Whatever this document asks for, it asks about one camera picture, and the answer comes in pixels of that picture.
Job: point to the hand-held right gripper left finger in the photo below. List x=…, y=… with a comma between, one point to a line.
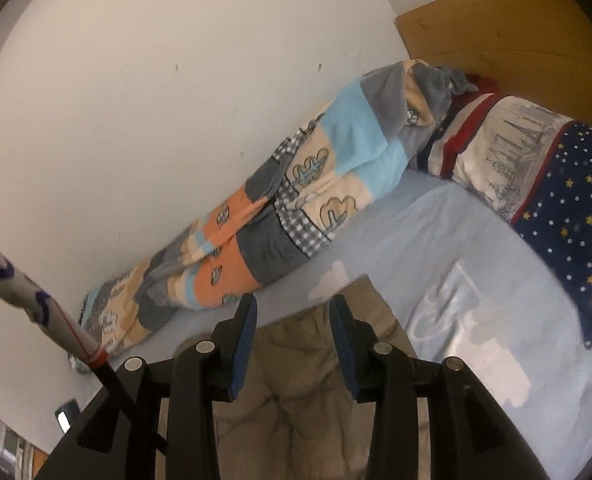
x=245, y=355

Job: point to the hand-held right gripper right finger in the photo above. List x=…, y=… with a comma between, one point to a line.
x=345, y=355

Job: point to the brown hooded jacket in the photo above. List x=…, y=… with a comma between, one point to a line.
x=286, y=360

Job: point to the light blue cloud-print bed sheet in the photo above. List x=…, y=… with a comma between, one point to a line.
x=476, y=285

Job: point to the small dark device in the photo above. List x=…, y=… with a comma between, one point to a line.
x=66, y=414

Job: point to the patchwork blanket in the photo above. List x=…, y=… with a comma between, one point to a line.
x=356, y=130

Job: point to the striped tower-print pillow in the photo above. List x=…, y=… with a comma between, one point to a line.
x=506, y=150

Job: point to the navy star-print blanket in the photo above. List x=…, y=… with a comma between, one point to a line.
x=576, y=210

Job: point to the red cloth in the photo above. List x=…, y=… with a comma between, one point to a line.
x=481, y=85

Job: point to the wooden headboard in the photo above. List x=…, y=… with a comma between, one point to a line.
x=501, y=30

